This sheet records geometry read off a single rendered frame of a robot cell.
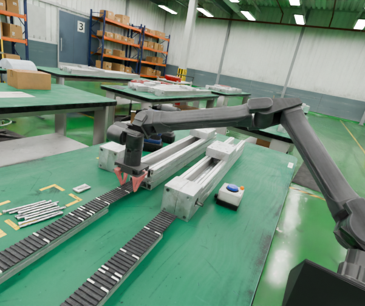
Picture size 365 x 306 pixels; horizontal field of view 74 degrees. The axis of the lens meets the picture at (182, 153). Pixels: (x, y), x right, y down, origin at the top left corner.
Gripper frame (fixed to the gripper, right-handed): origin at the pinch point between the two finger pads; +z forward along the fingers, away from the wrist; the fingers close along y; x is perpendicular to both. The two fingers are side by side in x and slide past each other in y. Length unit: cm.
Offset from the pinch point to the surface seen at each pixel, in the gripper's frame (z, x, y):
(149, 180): -1.6, -6.9, -4.0
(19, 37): -41, -553, 882
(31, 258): 1.8, 37.1, -1.8
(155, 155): -6.2, -20.2, 2.2
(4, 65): 0, -169, 341
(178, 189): -7.0, 1.9, -18.8
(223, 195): -2.2, -14.7, -30.2
